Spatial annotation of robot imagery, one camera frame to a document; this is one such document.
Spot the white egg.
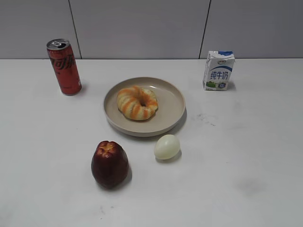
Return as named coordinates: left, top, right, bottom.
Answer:
left=154, top=134, right=180, bottom=160

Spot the beige round plate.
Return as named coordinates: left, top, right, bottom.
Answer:
left=103, top=77, right=186, bottom=137

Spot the white blue milk carton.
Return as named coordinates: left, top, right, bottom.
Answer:
left=203, top=51, right=235, bottom=91

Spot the ring-shaped striped croissant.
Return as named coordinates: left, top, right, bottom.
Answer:
left=116, top=86, right=158, bottom=121

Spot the dark red apple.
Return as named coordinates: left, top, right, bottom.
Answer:
left=91, top=140, right=129, bottom=189

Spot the red cola can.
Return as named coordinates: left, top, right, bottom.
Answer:
left=46, top=38, right=82, bottom=96

